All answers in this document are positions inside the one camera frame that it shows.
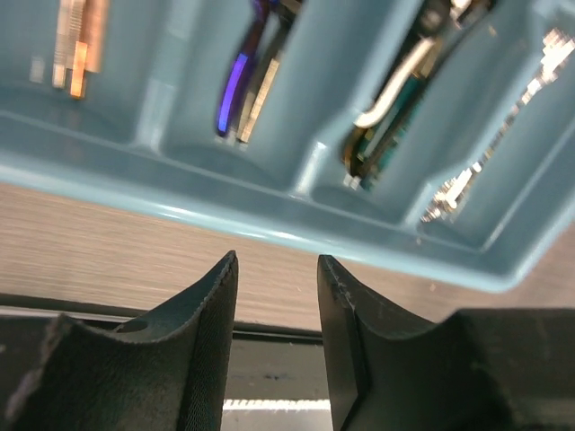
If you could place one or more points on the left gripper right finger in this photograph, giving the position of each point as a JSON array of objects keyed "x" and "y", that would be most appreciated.
[{"x": 479, "y": 369}]

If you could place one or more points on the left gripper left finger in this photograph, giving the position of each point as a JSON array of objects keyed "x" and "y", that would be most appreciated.
[{"x": 164, "y": 370}]

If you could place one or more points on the blue plastic cutlery tray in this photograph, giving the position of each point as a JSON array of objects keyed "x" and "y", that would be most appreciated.
[{"x": 144, "y": 138}]

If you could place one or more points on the white ceramic spoon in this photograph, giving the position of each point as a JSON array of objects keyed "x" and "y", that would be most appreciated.
[{"x": 394, "y": 85}]

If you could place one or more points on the purple handled utensil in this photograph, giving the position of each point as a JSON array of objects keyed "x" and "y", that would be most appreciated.
[{"x": 241, "y": 70}]

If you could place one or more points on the silver chopstick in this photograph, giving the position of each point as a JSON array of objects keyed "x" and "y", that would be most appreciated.
[{"x": 60, "y": 58}]

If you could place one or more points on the black measuring spoon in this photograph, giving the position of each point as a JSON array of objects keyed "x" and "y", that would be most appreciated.
[{"x": 432, "y": 17}]

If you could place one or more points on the black knife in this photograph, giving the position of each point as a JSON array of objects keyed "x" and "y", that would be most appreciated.
[{"x": 268, "y": 60}]

